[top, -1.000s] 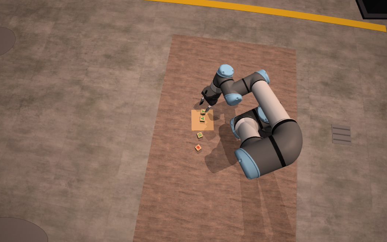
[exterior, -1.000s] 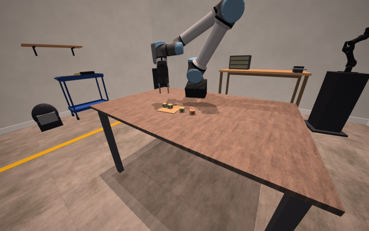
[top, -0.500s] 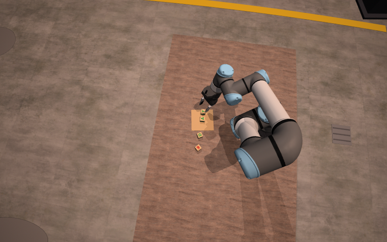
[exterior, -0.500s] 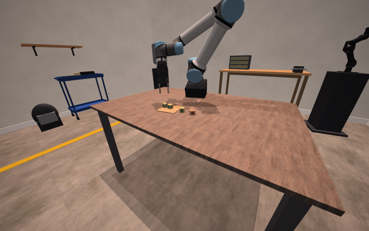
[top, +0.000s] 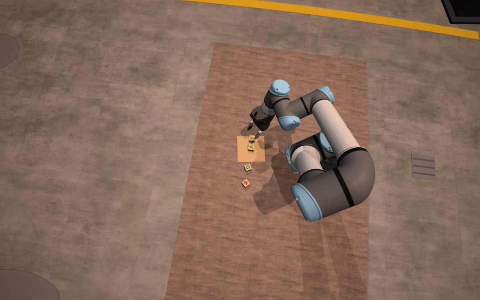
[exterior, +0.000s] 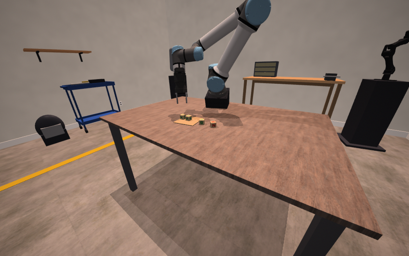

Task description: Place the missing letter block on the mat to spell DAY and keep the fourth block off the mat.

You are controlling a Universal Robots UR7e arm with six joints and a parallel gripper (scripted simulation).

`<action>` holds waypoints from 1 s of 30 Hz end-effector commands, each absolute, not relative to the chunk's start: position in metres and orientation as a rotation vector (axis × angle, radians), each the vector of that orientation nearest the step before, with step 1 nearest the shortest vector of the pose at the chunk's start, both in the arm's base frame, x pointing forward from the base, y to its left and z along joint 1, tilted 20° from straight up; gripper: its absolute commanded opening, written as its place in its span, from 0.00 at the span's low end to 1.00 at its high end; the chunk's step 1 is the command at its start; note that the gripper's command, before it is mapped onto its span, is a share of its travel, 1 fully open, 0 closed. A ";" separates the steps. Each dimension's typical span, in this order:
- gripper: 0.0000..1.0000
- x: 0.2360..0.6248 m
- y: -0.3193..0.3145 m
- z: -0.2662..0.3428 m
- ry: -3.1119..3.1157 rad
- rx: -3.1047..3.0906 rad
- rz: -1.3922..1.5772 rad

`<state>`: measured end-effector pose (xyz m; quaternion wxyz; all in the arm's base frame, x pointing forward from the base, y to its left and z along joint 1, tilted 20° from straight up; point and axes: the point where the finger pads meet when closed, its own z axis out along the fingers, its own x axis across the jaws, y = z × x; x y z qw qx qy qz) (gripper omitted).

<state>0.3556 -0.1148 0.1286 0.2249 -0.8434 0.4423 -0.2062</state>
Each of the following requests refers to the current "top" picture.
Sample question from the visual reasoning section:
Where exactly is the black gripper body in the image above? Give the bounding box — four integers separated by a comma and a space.
250, 100, 275, 131

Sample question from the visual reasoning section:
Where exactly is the orange flat mat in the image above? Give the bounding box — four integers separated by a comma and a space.
237, 136, 265, 162

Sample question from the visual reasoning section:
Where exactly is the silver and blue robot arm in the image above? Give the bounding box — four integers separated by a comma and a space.
264, 79, 375, 222

